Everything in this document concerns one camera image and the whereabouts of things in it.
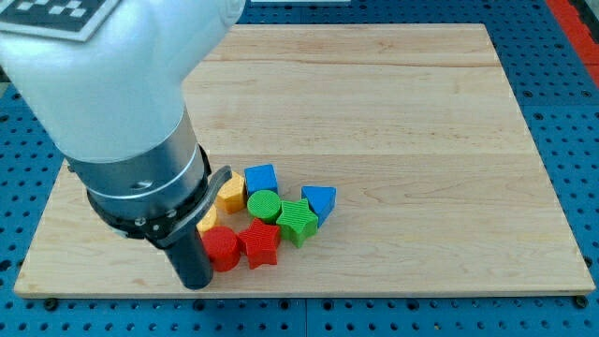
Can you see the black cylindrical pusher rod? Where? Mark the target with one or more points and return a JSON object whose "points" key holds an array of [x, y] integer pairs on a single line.
{"points": [[190, 260]]}

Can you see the black clamp ring with lever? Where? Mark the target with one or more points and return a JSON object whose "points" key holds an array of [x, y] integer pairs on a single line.
{"points": [[158, 196]]}

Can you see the yellow heart block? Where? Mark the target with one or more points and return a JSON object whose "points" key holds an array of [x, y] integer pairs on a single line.
{"points": [[208, 221]]}

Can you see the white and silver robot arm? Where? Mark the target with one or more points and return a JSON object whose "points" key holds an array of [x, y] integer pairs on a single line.
{"points": [[105, 79]]}

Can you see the red cylinder block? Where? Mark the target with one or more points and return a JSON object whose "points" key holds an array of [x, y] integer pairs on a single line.
{"points": [[221, 244]]}

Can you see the red star block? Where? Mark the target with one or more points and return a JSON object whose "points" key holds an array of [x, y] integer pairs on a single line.
{"points": [[260, 242]]}

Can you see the yellow hexagon block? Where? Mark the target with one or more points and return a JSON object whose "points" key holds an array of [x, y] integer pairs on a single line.
{"points": [[231, 197]]}

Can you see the green cylinder block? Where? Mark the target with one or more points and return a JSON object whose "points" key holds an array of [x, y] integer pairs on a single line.
{"points": [[265, 205]]}

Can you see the blue cube block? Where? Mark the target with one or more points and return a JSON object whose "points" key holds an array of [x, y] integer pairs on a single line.
{"points": [[261, 177]]}

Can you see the green star block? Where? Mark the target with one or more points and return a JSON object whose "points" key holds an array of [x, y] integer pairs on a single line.
{"points": [[297, 222]]}

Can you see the blue triangle block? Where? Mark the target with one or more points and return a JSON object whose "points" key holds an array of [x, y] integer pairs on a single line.
{"points": [[321, 199]]}

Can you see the black white fiducial marker tag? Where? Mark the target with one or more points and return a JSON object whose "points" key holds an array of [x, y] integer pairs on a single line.
{"points": [[75, 20]]}

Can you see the light wooden board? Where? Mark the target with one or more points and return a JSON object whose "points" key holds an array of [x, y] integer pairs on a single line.
{"points": [[441, 191]]}

